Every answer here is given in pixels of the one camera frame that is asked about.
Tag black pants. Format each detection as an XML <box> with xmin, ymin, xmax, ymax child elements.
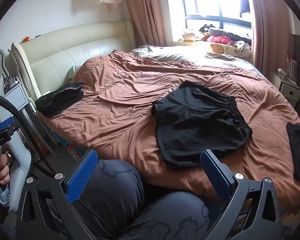
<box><xmin>151</xmin><ymin>80</ymin><xmax>253</xmax><ymax>168</ymax></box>

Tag black cable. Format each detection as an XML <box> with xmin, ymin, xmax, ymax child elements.
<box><xmin>0</xmin><ymin>92</ymin><xmax>59</xmax><ymax>177</ymax></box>

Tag folded black clothes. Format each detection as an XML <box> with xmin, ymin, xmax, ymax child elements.
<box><xmin>35</xmin><ymin>82</ymin><xmax>85</xmax><ymax>117</ymax></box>

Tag white striped bag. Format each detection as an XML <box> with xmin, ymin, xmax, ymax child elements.
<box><xmin>286</xmin><ymin>51</ymin><xmax>298</xmax><ymax>80</ymax></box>

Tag person's legs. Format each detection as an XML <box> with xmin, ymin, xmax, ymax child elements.
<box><xmin>47</xmin><ymin>159</ymin><xmax>212</xmax><ymax>240</ymax></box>

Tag brown blanket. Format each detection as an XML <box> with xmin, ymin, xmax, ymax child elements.
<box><xmin>37</xmin><ymin>49</ymin><xmax>300</xmax><ymax>213</ymax></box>

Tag cream nightstand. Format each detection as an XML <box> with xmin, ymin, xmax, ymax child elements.
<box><xmin>269</xmin><ymin>70</ymin><xmax>300</xmax><ymax>109</ymax></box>

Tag pink plush toy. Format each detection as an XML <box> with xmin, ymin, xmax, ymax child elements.
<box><xmin>207</xmin><ymin>35</ymin><xmax>233</xmax><ymax>45</ymax></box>

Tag printed box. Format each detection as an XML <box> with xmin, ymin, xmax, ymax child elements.
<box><xmin>50</xmin><ymin>127</ymin><xmax>85</xmax><ymax>163</ymax></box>

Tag pale green pillow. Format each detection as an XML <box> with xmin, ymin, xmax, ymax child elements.
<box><xmin>67</xmin><ymin>64</ymin><xmax>83</xmax><ymax>79</ymax></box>

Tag black cloth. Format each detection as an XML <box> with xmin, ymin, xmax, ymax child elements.
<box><xmin>286</xmin><ymin>122</ymin><xmax>300</xmax><ymax>180</ymax></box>

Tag grey bedsheet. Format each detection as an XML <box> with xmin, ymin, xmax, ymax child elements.
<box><xmin>129</xmin><ymin>44</ymin><xmax>263</xmax><ymax>77</ymax></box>

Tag pink curtain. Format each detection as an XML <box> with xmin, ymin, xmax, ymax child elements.
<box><xmin>242</xmin><ymin>0</ymin><xmax>294</xmax><ymax>78</ymax></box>
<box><xmin>120</xmin><ymin>0</ymin><xmax>174</xmax><ymax>49</ymax></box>

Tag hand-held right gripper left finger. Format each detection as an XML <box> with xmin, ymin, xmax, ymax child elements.
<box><xmin>16</xmin><ymin>149</ymin><xmax>98</xmax><ymax>240</ymax></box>

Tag person's left hand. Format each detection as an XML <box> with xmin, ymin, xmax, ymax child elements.
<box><xmin>0</xmin><ymin>155</ymin><xmax>11</xmax><ymax>186</ymax></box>

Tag cream padded headboard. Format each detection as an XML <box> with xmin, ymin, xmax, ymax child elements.
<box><xmin>11</xmin><ymin>20</ymin><xmax>137</xmax><ymax>105</ymax></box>

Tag dark framed window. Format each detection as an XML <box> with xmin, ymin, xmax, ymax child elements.
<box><xmin>176</xmin><ymin>0</ymin><xmax>253</xmax><ymax>37</ymax></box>

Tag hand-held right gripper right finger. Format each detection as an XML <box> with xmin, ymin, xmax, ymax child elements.
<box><xmin>199</xmin><ymin>149</ymin><xmax>283</xmax><ymax>240</ymax></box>

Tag brown plush toy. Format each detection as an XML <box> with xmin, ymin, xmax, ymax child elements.
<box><xmin>177</xmin><ymin>30</ymin><xmax>202</xmax><ymax>43</ymax></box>

